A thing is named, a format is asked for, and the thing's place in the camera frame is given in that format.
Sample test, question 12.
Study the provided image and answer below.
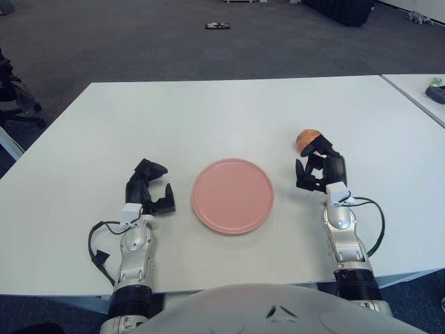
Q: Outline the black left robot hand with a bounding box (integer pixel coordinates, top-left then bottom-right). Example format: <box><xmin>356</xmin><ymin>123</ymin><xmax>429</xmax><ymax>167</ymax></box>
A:
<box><xmin>124</xmin><ymin>158</ymin><xmax>177</xmax><ymax>215</ymax></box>

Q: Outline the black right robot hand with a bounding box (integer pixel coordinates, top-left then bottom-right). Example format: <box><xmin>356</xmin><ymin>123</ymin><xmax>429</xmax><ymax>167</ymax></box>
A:
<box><xmin>295</xmin><ymin>136</ymin><xmax>348</xmax><ymax>194</ymax></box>

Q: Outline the red yellow apple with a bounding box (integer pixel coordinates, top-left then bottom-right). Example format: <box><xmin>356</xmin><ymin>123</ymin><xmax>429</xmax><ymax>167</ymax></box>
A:
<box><xmin>295</xmin><ymin>129</ymin><xmax>323</xmax><ymax>152</ymax></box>

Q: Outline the pink round plate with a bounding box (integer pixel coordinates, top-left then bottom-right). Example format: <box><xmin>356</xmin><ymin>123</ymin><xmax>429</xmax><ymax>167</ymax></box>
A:
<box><xmin>191</xmin><ymin>158</ymin><xmax>275</xmax><ymax>234</ymax></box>

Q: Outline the black handheld device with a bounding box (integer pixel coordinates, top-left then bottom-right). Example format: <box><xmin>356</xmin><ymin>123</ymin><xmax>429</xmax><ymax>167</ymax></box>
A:
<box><xmin>425</xmin><ymin>85</ymin><xmax>445</xmax><ymax>104</ymax></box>

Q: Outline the white furniture leg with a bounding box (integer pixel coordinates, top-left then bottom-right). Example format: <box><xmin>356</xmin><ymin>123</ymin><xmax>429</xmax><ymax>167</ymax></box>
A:
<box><xmin>0</xmin><ymin>125</ymin><xmax>26</xmax><ymax>163</ymax></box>

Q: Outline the large black box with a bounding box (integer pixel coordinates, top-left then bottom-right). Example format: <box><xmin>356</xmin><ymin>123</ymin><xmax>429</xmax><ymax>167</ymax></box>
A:
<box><xmin>302</xmin><ymin>0</ymin><xmax>376</xmax><ymax>27</ymax></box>

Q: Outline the black office chair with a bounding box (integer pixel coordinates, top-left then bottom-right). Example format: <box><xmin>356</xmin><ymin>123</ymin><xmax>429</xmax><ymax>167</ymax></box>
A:
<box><xmin>0</xmin><ymin>45</ymin><xmax>48</xmax><ymax>129</ymax></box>

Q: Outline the grey robot torso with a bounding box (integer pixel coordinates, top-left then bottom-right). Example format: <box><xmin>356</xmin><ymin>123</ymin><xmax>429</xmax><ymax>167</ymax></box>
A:
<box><xmin>133</xmin><ymin>283</ymin><xmax>423</xmax><ymax>334</ymax></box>

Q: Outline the small grey floor toy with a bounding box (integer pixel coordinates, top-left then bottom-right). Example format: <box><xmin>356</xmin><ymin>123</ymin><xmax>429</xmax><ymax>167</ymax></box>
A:
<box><xmin>406</xmin><ymin>10</ymin><xmax>434</xmax><ymax>24</ymax></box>

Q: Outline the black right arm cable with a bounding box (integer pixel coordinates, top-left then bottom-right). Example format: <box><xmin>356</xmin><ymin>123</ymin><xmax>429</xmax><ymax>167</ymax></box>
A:
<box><xmin>347</xmin><ymin>197</ymin><xmax>386</xmax><ymax>258</ymax></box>

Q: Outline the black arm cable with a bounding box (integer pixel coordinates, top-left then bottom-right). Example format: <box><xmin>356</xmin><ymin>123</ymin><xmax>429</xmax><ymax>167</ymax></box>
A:
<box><xmin>347</xmin><ymin>197</ymin><xmax>386</xmax><ymax>258</ymax></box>
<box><xmin>88</xmin><ymin>218</ymin><xmax>127</xmax><ymax>286</ymax></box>

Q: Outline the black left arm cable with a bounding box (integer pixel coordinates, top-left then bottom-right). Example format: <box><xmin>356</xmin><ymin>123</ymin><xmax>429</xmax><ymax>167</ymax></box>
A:
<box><xmin>88</xmin><ymin>218</ymin><xmax>127</xmax><ymax>286</ymax></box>

